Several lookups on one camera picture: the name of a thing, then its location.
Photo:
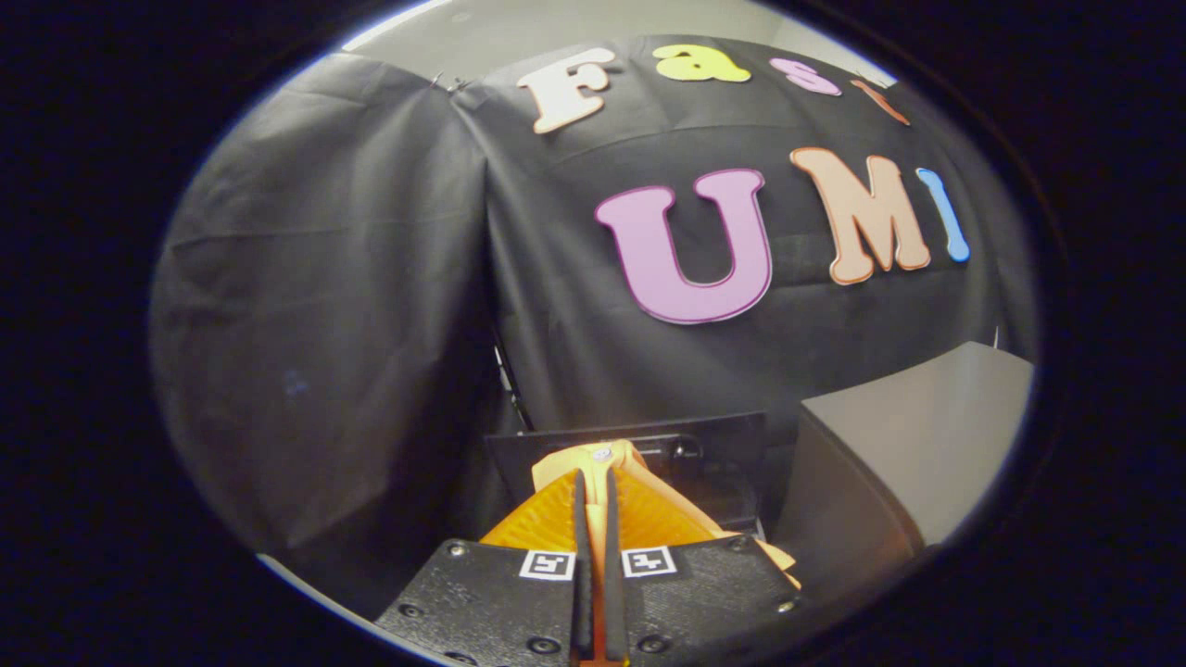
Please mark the black backdrop cloth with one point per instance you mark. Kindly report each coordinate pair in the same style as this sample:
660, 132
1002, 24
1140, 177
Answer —
324, 324

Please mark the orange shirt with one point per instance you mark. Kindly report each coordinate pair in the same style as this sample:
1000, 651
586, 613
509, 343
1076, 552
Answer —
630, 458

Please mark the grey white cabinet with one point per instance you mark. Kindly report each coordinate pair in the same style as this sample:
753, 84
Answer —
927, 435

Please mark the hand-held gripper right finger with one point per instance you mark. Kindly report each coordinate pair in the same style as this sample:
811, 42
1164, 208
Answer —
613, 556

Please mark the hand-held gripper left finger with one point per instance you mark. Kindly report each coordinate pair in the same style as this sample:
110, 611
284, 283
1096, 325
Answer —
582, 556

